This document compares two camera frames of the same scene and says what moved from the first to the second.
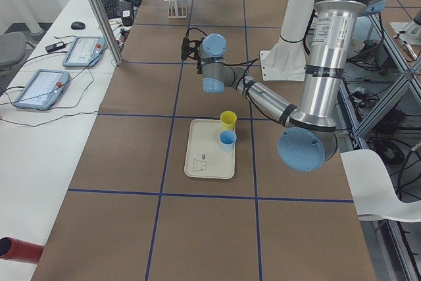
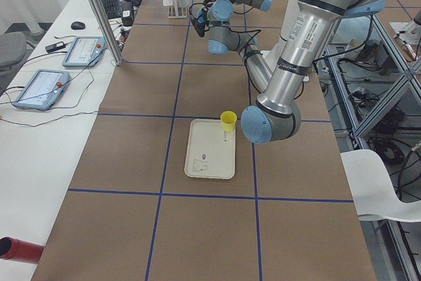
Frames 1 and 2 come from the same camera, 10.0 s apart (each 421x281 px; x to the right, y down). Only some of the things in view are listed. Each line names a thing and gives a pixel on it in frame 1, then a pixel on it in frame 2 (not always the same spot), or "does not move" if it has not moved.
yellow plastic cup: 228,120 does not move
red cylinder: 18,250 does not move
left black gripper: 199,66 → 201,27
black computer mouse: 77,25 does not move
